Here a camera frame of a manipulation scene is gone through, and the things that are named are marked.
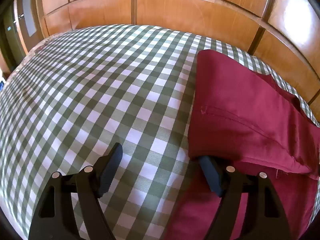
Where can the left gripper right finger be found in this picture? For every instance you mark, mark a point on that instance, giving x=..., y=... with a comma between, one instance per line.
x=249, y=207

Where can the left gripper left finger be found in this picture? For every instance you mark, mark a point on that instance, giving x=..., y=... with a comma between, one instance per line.
x=54, y=216

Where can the dark red sweater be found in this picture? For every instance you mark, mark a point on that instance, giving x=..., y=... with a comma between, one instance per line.
x=245, y=118

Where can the green checkered bedspread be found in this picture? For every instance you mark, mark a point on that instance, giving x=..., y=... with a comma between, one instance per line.
x=81, y=92

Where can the wooden wardrobe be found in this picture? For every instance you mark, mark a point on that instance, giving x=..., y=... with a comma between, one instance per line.
x=282, y=33

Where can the wooden door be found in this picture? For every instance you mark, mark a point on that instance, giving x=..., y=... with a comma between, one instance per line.
x=20, y=32

